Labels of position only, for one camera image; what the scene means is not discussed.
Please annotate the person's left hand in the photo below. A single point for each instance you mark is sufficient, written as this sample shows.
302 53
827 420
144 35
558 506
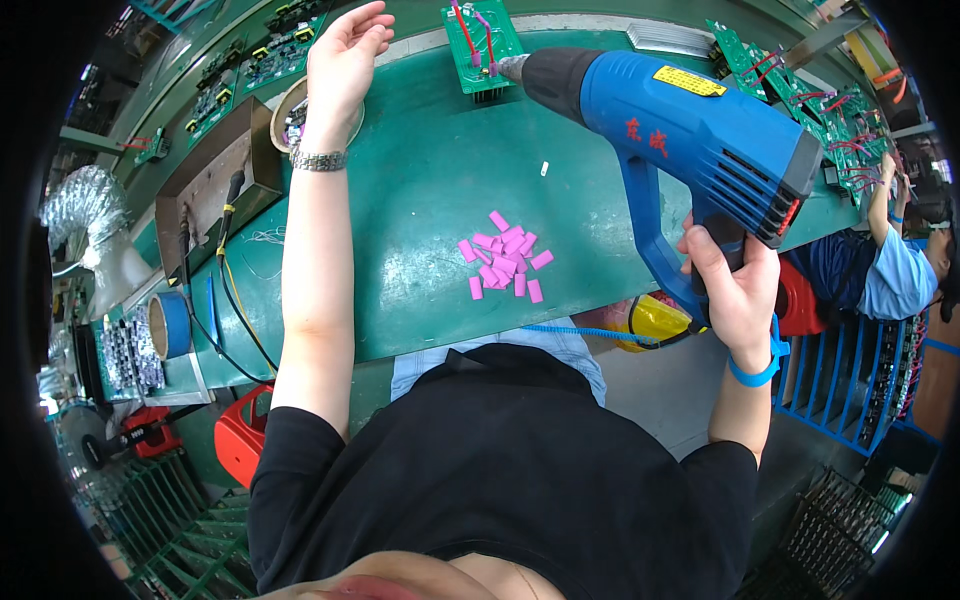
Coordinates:
334 82

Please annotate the person's right hand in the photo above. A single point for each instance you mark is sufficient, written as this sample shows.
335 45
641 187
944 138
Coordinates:
742 307

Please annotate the person's left fingers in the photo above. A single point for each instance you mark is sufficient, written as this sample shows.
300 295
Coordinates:
367 22

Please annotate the blue heat gun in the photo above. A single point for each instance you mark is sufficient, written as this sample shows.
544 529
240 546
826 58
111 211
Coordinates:
690 127

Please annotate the row of green circuit boards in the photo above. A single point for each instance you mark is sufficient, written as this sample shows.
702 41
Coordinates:
277 52

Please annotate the round dish of parts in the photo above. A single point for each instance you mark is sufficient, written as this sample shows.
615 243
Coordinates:
289 116

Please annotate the silver metal wristwatch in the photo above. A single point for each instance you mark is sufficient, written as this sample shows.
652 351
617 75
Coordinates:
319 160

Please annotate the brown metal box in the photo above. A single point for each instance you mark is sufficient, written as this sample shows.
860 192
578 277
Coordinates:
210 180

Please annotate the pile of pink tube pieces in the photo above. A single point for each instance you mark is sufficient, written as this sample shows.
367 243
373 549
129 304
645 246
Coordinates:
504 256

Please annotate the silver finned heat sink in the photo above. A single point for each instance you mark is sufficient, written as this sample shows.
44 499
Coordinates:
667 37

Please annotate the blue tape roll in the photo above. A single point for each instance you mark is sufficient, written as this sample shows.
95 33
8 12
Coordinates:
171 325

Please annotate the person's legs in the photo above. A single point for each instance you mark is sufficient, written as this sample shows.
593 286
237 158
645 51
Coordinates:
559 349

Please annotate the tray of metal components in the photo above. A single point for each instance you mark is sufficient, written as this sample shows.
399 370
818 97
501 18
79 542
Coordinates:
131 352

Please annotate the red plastic stool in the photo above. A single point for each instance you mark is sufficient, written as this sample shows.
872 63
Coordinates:
241 435
796 304

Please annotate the person's body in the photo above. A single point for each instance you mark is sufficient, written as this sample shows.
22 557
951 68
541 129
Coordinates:
502 480

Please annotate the black floor fan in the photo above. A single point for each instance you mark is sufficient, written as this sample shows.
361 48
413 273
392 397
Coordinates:
86 442

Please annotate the green metal racks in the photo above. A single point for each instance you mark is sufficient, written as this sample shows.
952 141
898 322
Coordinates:
180 532

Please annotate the blue rack of boards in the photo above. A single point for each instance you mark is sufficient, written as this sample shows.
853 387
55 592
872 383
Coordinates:
847 382

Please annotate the silver flexible duct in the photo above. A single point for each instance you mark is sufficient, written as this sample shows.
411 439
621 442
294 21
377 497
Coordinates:
86 217

